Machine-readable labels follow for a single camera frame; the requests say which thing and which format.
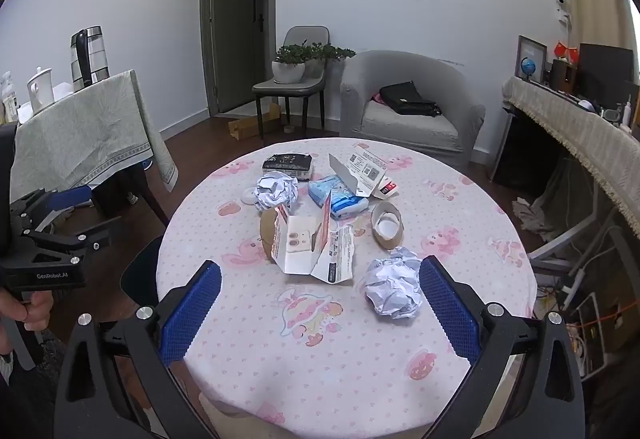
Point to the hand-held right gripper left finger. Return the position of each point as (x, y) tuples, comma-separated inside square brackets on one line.
[(192, 314)]

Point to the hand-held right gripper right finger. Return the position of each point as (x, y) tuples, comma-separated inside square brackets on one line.
[(447, 314)]

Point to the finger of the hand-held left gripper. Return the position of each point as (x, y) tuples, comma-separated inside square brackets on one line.
[(55, 246), (75, 196)]

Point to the white paper ball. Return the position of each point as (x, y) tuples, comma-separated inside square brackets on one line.
[(275, 191), (392, 286)]

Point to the brown tape roll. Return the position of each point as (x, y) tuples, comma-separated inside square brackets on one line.
[(387, 224)]

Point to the person's left hand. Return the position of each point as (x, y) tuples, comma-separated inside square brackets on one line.
[(37, 311)]

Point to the pale green patterned tablecloth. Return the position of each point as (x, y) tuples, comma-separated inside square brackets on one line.
[(85, 134)]

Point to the dark wooden table leg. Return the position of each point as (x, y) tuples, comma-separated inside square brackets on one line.
[(150, 196)]

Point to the pink printed round tablecloth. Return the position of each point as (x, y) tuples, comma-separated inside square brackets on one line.
[(280, 359)]

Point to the white lidded mug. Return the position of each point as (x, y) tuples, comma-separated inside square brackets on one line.
[(41, 91)]

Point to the clear plastic bottle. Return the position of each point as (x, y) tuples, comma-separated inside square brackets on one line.
[(9, 99)]

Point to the grey floor cloth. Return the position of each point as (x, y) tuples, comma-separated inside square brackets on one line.
[(527, 214)]

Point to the white round lid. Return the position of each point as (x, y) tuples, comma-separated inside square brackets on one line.
[(249, 196)]

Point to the white power strip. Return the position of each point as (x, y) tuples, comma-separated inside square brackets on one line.
[(574, 281)]

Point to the red and white card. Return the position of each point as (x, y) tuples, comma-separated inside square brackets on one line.
[(387, 188)]

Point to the blue tissue packet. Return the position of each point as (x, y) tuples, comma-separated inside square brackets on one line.
[(340, 201)]

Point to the white printed carton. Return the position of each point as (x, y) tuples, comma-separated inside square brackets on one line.
[(367, 169)]

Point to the black box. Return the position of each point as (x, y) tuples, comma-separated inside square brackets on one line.
[(287, 165)]

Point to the black board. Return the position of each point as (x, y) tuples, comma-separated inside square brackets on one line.
[(530, 154)]

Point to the grey armchair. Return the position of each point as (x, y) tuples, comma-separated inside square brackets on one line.
[(415, 129)]

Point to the flat cardboard box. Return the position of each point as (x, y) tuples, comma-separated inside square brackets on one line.
[(250, 124)]

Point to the black bag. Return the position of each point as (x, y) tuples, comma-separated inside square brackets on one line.
[(407, 99)]

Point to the grey green door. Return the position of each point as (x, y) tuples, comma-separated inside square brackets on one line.
[(235, 44)]

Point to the beige fringed desk cloth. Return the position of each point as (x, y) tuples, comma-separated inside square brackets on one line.
[(575, 129)]

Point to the pink cloth item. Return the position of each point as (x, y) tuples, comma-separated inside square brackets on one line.
[(376, 98)]

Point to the white computer mouse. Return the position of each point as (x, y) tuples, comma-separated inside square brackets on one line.
[(588, 106)]

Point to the potted green plant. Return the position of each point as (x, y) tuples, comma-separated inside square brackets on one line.
[(290, 64)]

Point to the small blue globe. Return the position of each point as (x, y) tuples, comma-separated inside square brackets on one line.
[(527, 66)]

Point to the brown speaker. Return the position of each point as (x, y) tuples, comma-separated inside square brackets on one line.
[(565, 76)]

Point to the small white bottle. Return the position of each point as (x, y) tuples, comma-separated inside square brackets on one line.
[(626, 116)]

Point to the grey dining chair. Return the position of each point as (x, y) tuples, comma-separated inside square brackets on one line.
[(305, 36)]

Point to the small red desk flags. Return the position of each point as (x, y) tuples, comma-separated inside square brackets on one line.
[(565, 50)]

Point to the black monitor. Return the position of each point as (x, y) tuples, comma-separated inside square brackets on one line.
[(607, 69)]

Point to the picture frame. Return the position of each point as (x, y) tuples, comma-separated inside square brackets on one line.
[(540, 51)]

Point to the white security camera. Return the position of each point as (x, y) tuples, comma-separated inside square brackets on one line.
[(562, 1)]

